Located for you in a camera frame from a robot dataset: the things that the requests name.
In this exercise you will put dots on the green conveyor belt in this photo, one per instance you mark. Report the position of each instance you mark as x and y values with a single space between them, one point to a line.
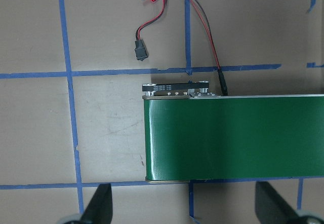
193 134

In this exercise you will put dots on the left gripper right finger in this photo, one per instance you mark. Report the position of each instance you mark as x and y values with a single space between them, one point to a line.
271 207

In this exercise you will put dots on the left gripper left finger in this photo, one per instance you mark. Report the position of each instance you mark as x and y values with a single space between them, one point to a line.
100 207

